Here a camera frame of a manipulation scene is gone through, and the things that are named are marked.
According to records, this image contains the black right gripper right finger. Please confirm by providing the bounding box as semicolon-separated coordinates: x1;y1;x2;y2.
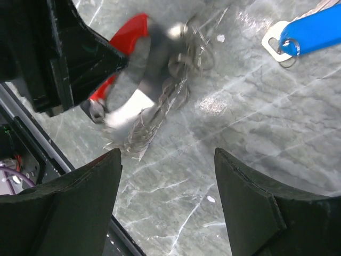
214;148;340;255

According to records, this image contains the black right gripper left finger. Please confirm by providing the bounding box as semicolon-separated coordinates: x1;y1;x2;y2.
1;149;122;255

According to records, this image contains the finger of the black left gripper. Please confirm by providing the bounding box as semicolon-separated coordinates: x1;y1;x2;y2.
1;1;128;117

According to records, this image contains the key with blue tag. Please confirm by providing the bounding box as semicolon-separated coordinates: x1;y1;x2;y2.
261;1;340;68

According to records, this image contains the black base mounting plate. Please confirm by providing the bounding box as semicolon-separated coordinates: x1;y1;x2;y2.
1;83;75;190

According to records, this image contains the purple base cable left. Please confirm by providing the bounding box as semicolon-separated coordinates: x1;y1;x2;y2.
0;166;37;187

